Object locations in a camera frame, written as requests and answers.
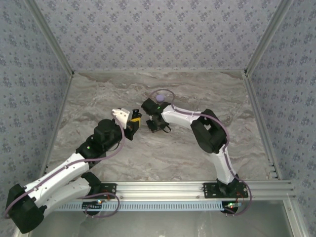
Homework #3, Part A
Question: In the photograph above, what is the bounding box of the small black controller board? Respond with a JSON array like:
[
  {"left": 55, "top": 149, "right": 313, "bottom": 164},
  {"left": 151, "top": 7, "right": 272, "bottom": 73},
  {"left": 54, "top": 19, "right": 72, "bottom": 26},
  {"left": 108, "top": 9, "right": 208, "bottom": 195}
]
[
  {"left": 223, "top": 201, "right": 241, "bottom": 213},
  {"left": 82, "top": 200, "right": 104, "bottom": 211}
]

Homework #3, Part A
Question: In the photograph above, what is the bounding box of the grey metal panel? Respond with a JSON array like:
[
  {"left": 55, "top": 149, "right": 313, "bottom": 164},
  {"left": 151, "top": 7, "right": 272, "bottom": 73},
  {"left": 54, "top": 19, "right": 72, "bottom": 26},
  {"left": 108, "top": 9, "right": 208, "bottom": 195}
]
[{"left": 14, "top": 199, "right": 306, "bottom": 237}]

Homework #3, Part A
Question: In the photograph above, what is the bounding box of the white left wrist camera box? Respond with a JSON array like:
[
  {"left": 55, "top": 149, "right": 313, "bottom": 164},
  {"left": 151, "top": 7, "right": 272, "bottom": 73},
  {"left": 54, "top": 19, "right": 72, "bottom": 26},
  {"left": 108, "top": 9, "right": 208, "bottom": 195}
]
[{"left": 111, "top": 108, "right": 131, "bottom": 129}]

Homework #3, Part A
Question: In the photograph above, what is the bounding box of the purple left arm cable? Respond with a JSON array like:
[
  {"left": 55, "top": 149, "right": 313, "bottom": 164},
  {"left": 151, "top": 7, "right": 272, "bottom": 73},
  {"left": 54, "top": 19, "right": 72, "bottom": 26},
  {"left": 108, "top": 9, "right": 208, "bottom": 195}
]
[{"left": 4, "top": 116, "right": 125, "bottom": 219}]

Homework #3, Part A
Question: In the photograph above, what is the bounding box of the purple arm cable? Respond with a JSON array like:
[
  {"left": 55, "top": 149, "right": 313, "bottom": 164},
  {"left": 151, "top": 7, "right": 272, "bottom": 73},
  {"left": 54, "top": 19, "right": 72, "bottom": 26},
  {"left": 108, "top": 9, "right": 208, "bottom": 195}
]
[
  {"left": 149, "top": 88, "right": 252, "bottom": 217},
  {"left": 4, "top": 116, "right": 125, "bottom": 219}
]

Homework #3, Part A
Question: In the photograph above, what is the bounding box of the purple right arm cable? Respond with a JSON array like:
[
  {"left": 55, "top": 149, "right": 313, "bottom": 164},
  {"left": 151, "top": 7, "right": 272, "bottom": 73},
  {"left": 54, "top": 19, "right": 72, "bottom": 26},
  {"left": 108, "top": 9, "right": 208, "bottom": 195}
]
[{"left": 149, "top": 88, "right": 252, "bottom": 217}]

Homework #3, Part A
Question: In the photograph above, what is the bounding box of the aluminium table side rail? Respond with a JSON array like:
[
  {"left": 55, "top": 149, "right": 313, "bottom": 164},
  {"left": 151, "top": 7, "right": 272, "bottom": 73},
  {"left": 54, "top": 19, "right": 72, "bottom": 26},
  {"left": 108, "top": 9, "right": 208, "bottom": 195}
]
[
  {"left": 37, "top": 73, "right": 75, "bottom": 182},
  {"left": 243, "top": 73, "right": 282, "bottom": 180}
]

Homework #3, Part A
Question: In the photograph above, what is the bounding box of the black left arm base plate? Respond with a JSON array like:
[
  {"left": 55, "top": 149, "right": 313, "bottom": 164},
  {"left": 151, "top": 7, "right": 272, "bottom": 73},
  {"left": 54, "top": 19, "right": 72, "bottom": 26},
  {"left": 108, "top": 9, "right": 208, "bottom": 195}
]
[{"left": 81, "top": 183, "right": 118, "bottom": 199}]

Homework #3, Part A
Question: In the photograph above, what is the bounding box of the aluminium mounting rail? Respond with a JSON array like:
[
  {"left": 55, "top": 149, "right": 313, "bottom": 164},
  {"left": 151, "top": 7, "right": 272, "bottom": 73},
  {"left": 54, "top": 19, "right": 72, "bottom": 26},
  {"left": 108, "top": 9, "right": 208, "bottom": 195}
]
[{"left": 27, "top": 181, "right": 296, "bottom": 200}]

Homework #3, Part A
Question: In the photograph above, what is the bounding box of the light blue slotted cable duct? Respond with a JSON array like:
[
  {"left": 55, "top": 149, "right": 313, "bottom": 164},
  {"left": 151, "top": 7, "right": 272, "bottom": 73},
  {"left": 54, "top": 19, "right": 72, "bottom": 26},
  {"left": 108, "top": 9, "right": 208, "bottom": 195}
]
[{"left": 53, "top": 201, "right": 227, "bottom": 212}]

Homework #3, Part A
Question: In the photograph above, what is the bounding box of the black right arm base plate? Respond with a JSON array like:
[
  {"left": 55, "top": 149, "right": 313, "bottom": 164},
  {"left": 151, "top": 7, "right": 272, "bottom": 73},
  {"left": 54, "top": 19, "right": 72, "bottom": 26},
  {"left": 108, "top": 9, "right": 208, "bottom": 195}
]
[{"left": 202, "top": 182, "right": 249, "bottom": 199}]

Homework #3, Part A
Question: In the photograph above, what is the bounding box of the aluminium frame post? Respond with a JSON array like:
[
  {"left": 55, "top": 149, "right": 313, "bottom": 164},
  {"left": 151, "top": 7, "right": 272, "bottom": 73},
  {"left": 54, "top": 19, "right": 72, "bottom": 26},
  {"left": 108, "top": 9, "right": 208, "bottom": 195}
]
[
  {"left": 243, "top": 0, "right": 296, "bottom": 75},
  {"left": 24, "top": 0, "right": 75, "bottom": 76}
]

